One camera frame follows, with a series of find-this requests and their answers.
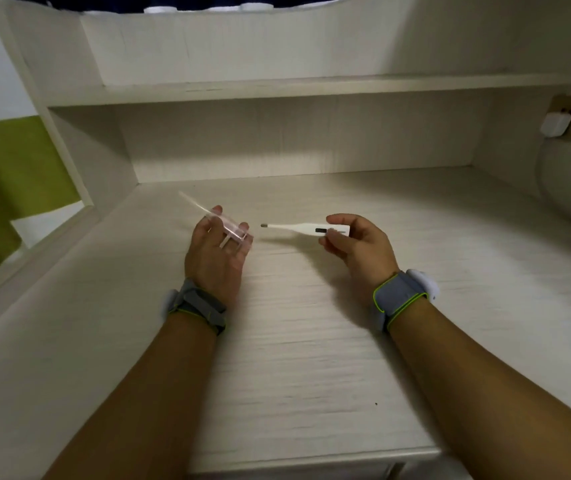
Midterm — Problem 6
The person's left hand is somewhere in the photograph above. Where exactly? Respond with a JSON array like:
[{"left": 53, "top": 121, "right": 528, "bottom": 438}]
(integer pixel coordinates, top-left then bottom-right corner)
[{"left": 184, "top": 205, "right": 255, "bottom": 308}]

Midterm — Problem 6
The person's right hand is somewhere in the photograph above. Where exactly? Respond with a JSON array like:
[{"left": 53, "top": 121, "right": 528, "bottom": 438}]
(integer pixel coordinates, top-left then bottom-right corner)
[{"left": 318, "top": 214, "right": 400, "bottom": 301}]

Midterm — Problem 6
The clear plastic thermometer case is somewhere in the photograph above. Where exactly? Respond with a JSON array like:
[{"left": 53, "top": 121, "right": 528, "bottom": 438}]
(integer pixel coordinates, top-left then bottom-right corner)
[{"left": 179, "top": 191, "right": 249, "bottom": 241}]

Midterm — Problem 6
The white digital thermometer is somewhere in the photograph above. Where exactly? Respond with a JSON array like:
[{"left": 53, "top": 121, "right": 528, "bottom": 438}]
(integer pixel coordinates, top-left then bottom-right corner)
[{"left": 260, "top": 223, "right": 351, "bottom": 238}]

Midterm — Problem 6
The person's right forearm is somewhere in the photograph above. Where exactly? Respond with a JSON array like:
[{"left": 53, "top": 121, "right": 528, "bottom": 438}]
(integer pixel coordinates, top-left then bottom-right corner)
[{"left": 388, "top": 297, "right": 571, "bottom": 480}]

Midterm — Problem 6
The person's left forearm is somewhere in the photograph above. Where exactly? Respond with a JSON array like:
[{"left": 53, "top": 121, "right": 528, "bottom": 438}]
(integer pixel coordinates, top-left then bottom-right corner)
[{"left": 41, "top": 311, "right": 217, "bottom": 480}]

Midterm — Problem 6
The grey wristband with tracker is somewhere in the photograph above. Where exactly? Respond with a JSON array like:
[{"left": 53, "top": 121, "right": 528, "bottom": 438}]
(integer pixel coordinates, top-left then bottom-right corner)
[
  {"left": 165, "top": 278, "right": 228, "bottom": 336},
  {"left": 371, "top": 269, "right": 440, "bottom": 335}
]

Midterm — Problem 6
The white wooden desk shelf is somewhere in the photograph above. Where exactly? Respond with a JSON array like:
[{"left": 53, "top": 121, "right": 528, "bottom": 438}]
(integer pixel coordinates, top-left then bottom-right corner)
[{"left": 0, "top": 0, "right": 571, "bottom": 218}]

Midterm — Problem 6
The white plug adapter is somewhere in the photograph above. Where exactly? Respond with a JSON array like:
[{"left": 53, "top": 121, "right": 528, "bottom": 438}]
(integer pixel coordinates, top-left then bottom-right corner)
[{"left": 539, "top": 110, "right": 571, "bottom": 139}]

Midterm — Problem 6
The green hanging cloth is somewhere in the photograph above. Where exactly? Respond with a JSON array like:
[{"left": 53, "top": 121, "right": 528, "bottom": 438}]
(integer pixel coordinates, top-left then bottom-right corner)
[{"left": 0, "top": 115, "right": 82, "bottom": 285}]

